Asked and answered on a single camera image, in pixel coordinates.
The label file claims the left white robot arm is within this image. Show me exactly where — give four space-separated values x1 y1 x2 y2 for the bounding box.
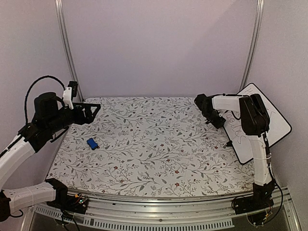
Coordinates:
0 92 101 221

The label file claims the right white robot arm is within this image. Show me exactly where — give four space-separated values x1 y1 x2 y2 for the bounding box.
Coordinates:
194 94 275 191

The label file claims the right aluminium corner post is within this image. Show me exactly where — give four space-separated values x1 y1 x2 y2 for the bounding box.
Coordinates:
239 0 264 91

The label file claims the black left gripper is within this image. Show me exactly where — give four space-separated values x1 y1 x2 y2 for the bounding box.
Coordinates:
47 103 101 134

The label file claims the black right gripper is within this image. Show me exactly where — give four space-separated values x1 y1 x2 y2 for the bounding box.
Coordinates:
201 109 226 129

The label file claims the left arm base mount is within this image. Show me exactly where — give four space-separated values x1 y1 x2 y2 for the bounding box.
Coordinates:
47 193 89 215

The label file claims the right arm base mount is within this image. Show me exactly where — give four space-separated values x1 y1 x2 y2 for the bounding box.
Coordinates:
231 192 274 215

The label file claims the blue whiteboard eraser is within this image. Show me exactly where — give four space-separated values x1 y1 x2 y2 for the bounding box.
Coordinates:
87 138 99 150

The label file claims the left aluminium corner post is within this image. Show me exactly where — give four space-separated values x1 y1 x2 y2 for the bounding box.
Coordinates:
54 0 84 102

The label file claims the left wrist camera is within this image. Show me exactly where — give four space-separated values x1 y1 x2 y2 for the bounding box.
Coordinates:
68 81 78 98

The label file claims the aluminium corner post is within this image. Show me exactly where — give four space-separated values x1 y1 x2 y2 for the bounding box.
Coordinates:
239 0 264 91
54 0 84 102

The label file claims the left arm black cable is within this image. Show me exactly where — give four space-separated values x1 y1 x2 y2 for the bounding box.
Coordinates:
25 76 67 121

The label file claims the floral patterned table mat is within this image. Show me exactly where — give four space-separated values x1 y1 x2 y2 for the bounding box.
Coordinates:
47 97 254 197

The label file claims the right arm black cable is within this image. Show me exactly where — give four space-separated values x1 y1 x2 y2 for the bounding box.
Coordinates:
262 131 284 224

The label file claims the small black-framed whiteboard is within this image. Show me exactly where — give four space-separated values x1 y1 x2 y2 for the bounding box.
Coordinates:
223 83 292 165

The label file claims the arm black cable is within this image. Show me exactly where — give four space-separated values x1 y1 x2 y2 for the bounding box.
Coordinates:
25 76 67 121
262 131 284 224

